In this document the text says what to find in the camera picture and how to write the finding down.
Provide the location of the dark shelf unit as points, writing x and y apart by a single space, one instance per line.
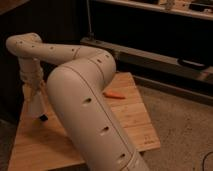
147 40

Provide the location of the wooden board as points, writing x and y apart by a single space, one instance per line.
44 146

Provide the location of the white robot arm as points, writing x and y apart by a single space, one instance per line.
74 89

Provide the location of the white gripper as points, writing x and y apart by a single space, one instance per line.
34 98

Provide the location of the black handle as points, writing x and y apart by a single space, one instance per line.
192 65

